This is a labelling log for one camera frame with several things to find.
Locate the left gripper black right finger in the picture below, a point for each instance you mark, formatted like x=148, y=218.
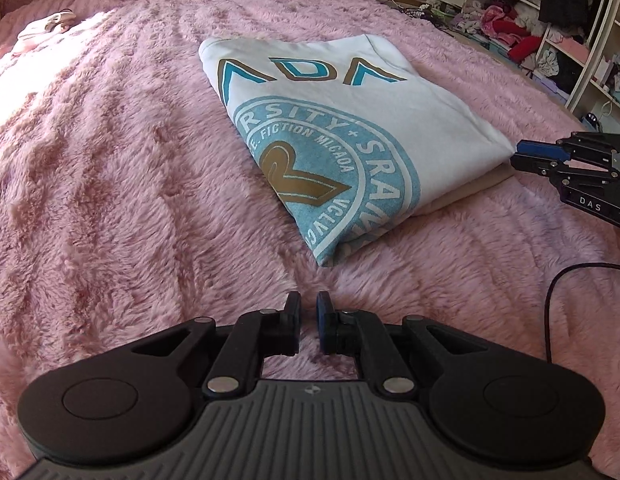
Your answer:
x=363, y=337

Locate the pink fluffy bed blanket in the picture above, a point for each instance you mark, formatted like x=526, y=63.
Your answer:
x=128, y=204

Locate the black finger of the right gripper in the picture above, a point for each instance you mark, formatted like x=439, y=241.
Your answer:
x=542, y=150
x=537, y=164

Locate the white open wardrobe shelf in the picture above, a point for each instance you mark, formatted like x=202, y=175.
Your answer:
x=570, y=47

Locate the white printed sweatshirt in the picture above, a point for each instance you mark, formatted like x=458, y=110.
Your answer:
x=350, y=137

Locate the small pink folded clothes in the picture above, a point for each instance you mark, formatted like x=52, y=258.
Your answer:
x=56, y=23

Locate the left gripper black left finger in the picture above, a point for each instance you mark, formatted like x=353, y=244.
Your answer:
x=255, y=336

